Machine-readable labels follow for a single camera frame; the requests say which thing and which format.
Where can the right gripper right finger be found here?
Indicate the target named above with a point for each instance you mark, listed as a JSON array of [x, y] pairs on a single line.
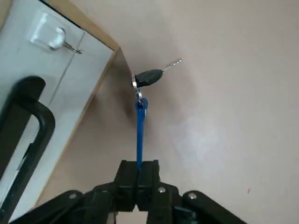
[[168, 205]]

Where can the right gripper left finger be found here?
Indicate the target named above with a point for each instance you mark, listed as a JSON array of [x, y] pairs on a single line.
[[105, 200]]

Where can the white adhesive hook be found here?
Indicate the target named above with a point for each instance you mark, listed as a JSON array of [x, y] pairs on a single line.
[[56, 37]]

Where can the light wooden box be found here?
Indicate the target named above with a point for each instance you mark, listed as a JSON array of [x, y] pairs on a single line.
[[23, 65]]

